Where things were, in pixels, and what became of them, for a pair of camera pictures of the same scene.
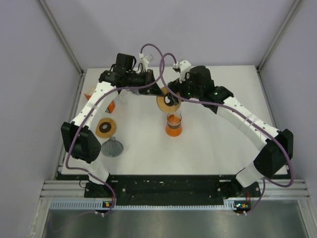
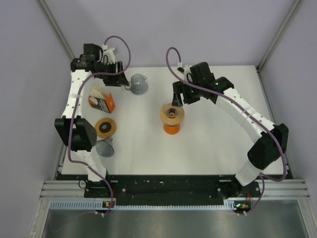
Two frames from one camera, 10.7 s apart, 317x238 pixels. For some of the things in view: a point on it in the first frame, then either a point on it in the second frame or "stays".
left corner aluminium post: [61, 34] stays
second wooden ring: [105, 127] stays
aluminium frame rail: [60, 189] stays
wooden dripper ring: [162, 104] to [172, 121]
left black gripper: [153, 89] to [116, 80]
